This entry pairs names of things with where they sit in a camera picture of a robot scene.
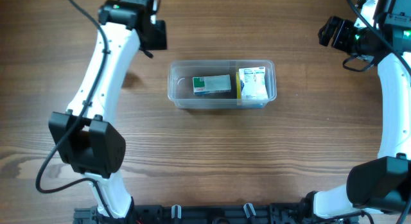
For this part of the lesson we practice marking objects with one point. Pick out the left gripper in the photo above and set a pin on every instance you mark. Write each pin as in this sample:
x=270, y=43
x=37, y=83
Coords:
x=160, y=40

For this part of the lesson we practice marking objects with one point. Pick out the white green medicine box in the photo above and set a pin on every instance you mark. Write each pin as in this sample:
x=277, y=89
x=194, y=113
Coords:
x=211, y=84

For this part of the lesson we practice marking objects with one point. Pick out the green Zam-Buk box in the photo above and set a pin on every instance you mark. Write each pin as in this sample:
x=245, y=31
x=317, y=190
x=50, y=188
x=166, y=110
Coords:
x=221, y=95

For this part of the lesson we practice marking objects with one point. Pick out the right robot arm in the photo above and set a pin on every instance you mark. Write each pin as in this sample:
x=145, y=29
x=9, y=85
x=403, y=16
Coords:
x=380, y=36

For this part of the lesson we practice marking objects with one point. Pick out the clear plastic container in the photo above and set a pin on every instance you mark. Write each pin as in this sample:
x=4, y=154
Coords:
x=180, y=82

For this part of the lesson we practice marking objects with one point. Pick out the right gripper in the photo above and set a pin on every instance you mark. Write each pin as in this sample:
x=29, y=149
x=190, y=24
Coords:
x=345, y=27

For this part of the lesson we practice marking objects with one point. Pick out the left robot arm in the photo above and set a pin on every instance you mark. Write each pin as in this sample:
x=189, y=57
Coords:
x=84, y=135

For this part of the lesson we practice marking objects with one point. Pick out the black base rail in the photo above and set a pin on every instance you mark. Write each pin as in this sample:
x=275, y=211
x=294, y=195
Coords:
x=275, y=213

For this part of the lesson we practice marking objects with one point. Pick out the blue VapoDrops box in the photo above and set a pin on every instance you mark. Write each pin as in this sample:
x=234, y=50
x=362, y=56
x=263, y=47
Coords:
x=245, y=102

